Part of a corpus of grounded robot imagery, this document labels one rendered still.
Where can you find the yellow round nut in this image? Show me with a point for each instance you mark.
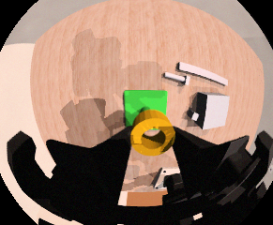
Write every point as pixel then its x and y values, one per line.
pixel 152 145

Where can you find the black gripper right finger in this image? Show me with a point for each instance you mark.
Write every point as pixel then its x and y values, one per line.
pixel 199 160

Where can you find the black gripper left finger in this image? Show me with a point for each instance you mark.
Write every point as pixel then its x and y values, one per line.
pixel 107 166

